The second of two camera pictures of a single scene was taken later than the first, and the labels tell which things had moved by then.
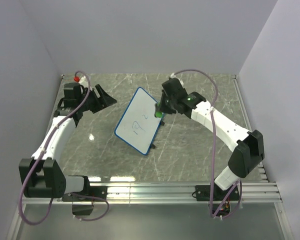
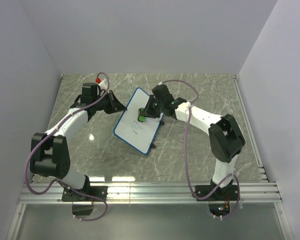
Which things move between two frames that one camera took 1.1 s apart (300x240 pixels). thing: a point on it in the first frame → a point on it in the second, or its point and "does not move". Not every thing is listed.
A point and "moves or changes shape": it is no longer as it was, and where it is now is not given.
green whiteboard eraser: [158, 113] moves or changes shape
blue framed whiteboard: [139, 125] does not move
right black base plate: [203, 193] does not move
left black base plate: [100, 192] does not move
